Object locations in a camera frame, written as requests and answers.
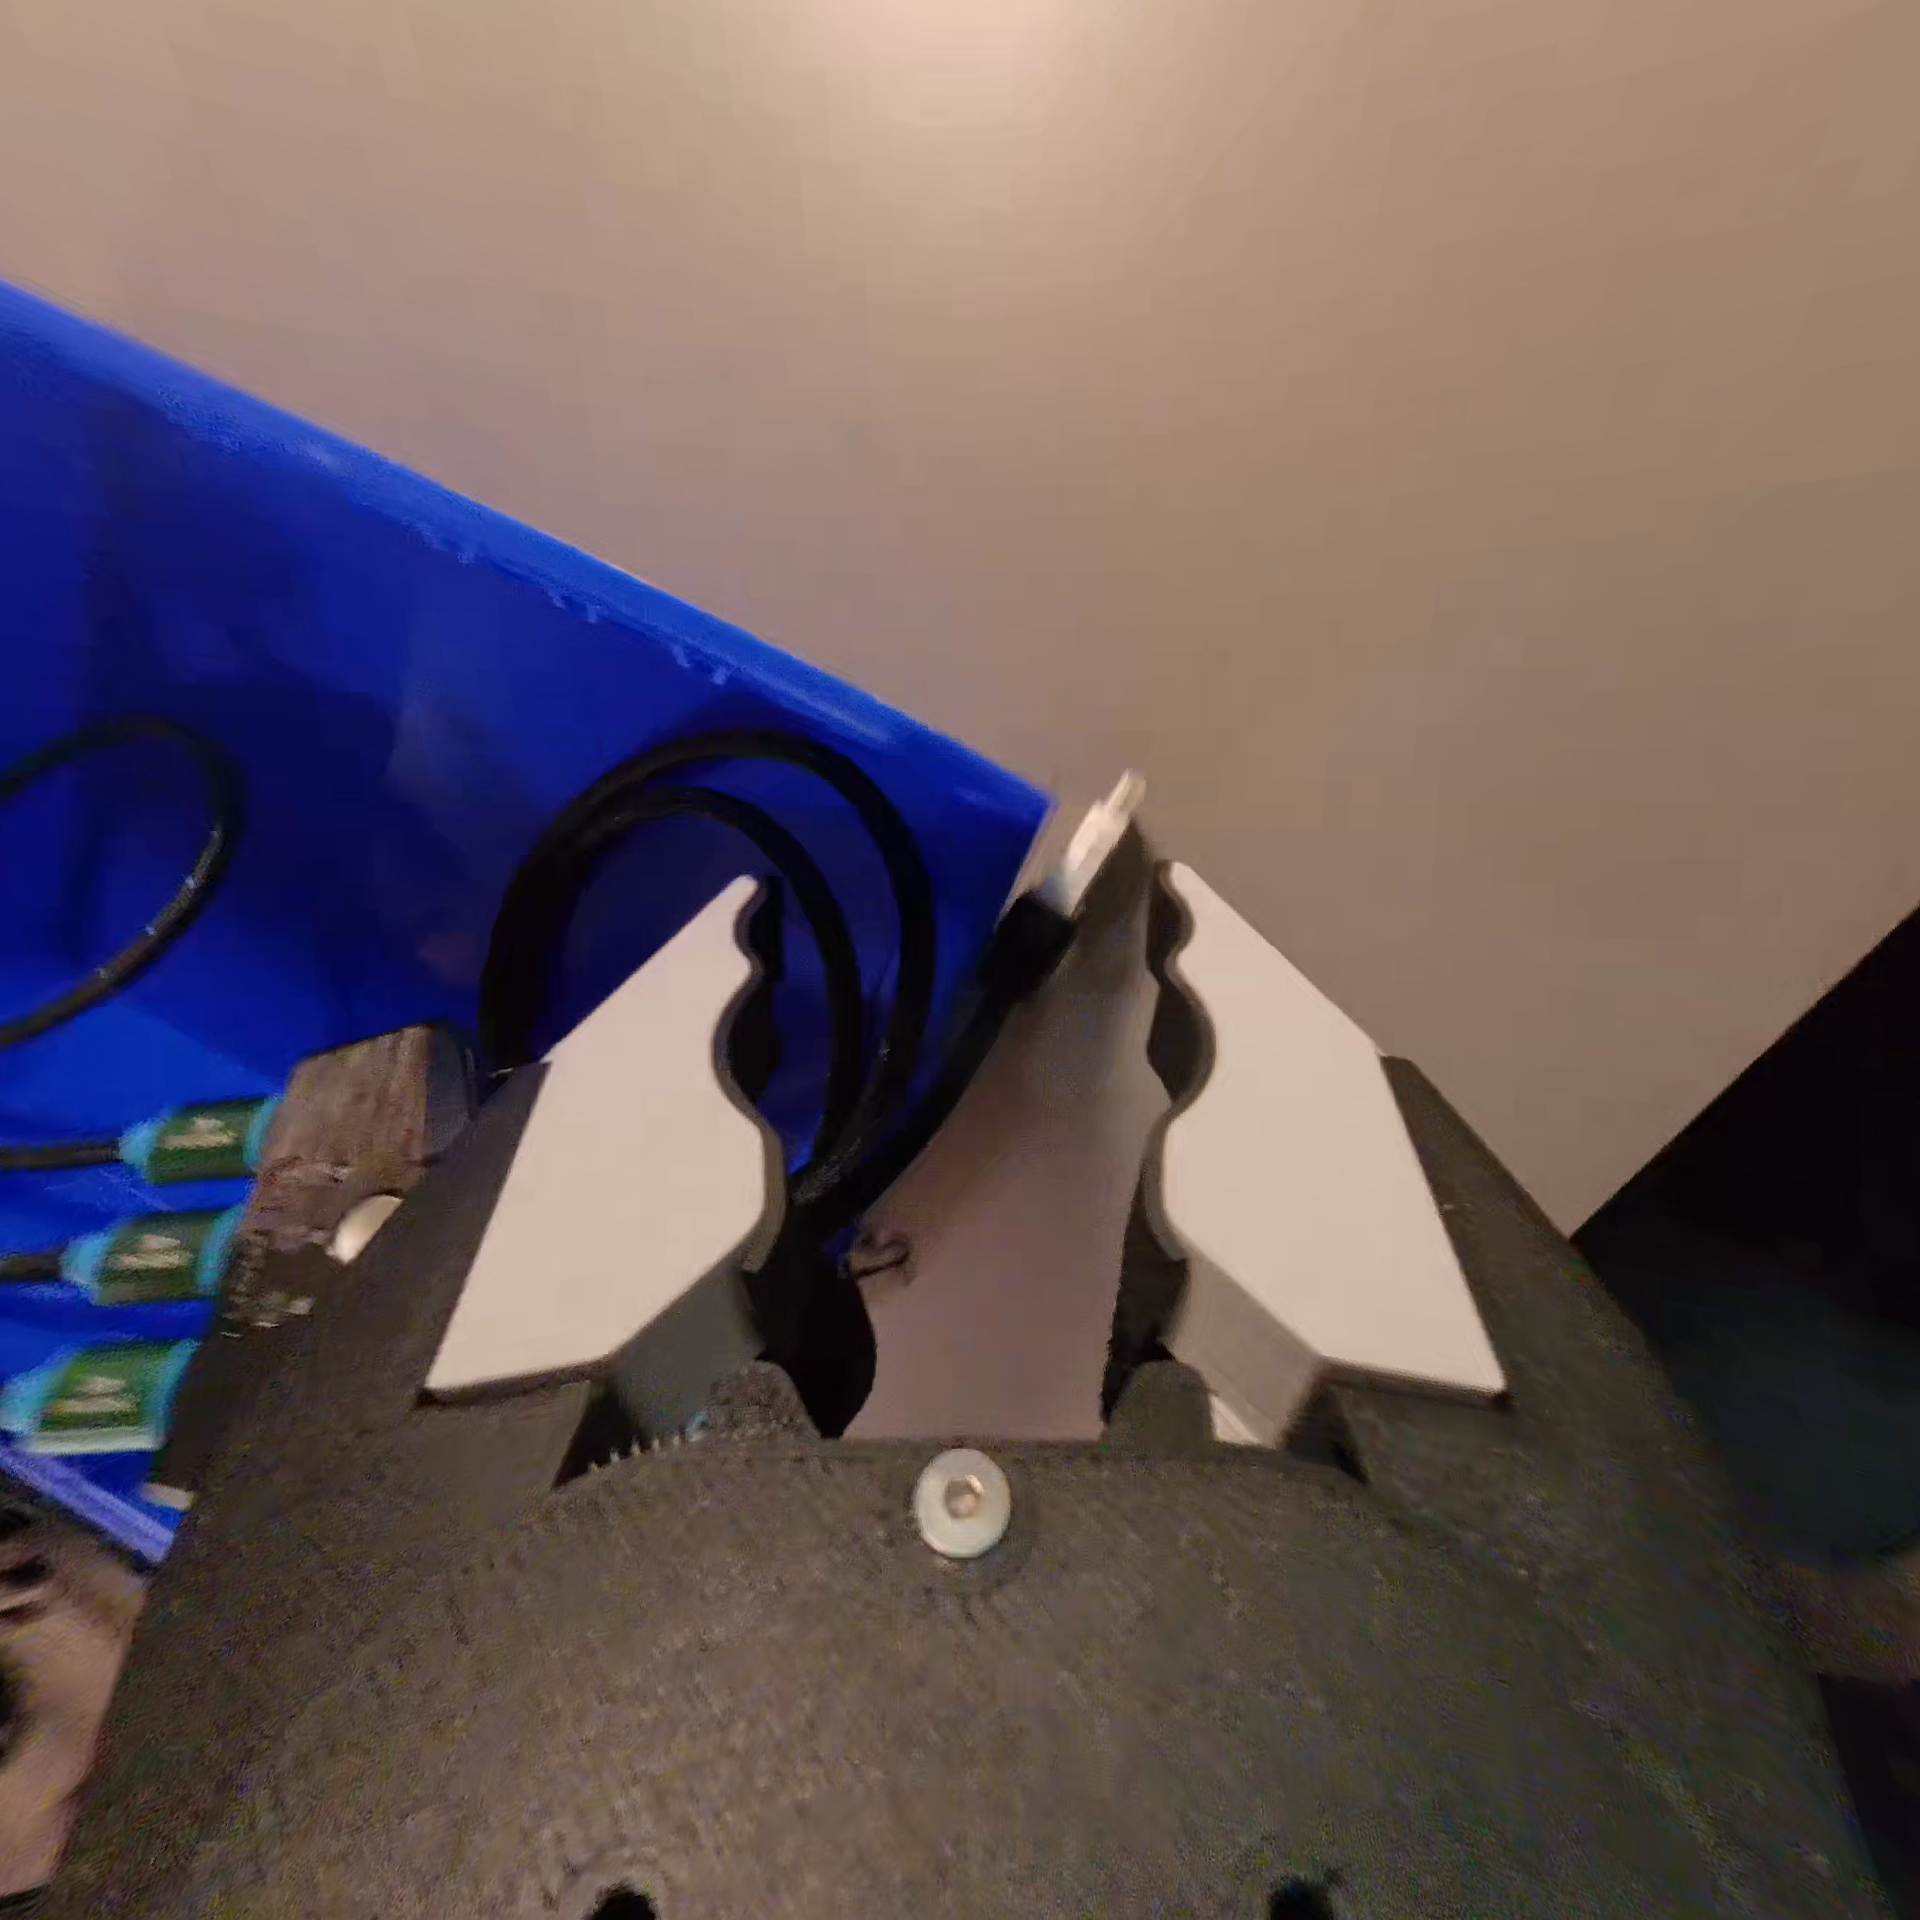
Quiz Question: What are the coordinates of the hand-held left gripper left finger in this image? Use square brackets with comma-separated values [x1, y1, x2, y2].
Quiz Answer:
[424, 872, 794, 1449]

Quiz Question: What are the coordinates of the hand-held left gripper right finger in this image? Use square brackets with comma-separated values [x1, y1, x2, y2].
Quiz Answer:
[1142, 860, 1510, 1451]

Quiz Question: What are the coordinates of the grey HDMI adapter box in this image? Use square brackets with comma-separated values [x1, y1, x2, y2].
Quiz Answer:
[224, 1023, 480, 1337]

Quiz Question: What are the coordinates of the black cable with metal plug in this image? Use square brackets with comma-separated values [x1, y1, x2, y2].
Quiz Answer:
[480, 729, 1150, 1215]

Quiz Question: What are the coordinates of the braided HDMI cable green plug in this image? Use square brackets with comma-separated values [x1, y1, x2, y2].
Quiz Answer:
[0, 1337, 201, 1460]
[0, 1205, 249, 1310]
[0, 1095, 289, 1191]

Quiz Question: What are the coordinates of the thin black HDMI cable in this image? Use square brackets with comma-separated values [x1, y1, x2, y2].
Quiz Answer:
[0, 717, 246, 1051]

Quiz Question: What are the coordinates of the blue plastic bin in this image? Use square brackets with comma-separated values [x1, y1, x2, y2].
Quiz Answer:
[0, 277, 1057, 1568]

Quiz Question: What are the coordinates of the black desk mat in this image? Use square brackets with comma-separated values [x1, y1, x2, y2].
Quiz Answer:
[1569, 895, 1920, 1561]

